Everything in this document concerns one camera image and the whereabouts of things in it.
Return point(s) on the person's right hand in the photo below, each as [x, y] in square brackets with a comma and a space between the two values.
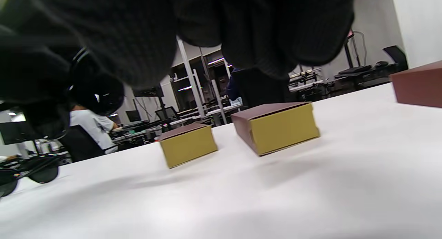
[241, 25]

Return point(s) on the person's left hand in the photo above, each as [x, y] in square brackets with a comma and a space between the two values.
[34, 87]

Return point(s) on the black sunglasses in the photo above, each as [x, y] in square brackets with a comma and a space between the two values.
[45, 175]

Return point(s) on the brown storage box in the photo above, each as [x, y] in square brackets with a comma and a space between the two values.
[421, 87]
[188, 149]
[283, 132]

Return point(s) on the grey hand controller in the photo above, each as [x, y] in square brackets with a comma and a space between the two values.
[103, 94]

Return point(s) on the black keyboard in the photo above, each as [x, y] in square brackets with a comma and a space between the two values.
[355, 69]

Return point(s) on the black computer mouse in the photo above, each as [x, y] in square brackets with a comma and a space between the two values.
[381, 64]

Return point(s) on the white board panel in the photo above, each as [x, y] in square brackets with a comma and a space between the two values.
[421, 25]

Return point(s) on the aluminium frame post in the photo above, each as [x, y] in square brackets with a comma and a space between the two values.
[191, 80]

